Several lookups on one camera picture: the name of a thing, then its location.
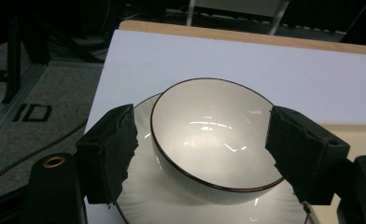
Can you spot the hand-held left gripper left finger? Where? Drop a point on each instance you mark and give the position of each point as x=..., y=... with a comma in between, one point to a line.
x=109, y=155

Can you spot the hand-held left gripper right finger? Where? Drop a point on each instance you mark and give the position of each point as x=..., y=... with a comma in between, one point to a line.
x=305, y=155

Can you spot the white fluted plate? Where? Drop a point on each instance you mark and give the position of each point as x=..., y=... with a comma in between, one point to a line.
x=147, y=193

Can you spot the white bowl with brown rim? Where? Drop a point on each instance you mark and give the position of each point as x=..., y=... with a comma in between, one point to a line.
x=209, y=140

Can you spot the beige tray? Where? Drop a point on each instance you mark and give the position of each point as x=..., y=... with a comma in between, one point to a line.
x=358, y=140

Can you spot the black metal stand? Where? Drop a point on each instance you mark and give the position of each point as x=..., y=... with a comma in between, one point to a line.
x=14, y=56

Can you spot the white metal frame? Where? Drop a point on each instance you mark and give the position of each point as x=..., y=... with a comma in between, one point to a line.
x=234, y=12

